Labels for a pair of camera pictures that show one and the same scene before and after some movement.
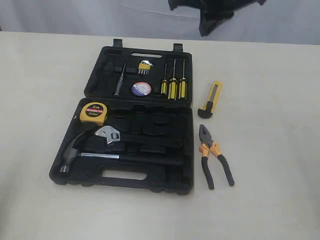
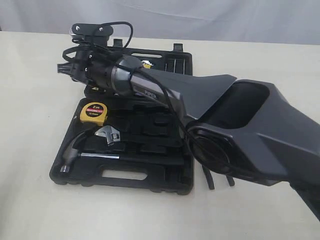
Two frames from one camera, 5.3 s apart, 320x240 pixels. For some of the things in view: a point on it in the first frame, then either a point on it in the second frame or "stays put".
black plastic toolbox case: [134, 128] stays put
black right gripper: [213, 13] to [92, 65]
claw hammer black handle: [71, 153] stays put
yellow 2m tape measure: [93, 112] stays put
